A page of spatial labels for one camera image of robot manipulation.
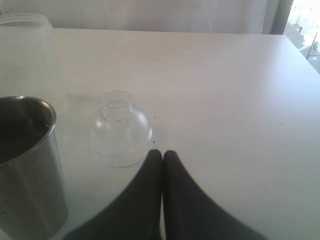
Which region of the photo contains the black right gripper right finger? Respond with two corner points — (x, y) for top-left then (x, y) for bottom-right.
(162, 150), (265, 240)

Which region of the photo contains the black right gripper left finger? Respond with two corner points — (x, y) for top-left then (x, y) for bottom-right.
(64, 149), (162, 240)

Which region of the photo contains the stainless steel tumbler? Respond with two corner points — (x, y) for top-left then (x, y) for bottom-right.
(0, 96), (69, 240)

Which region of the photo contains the clear dome strainer lid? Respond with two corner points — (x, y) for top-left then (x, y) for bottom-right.
(89, 90), (153, 168)

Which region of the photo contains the translucent plastic container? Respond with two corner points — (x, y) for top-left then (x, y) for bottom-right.
(0, 13), (69, 115)

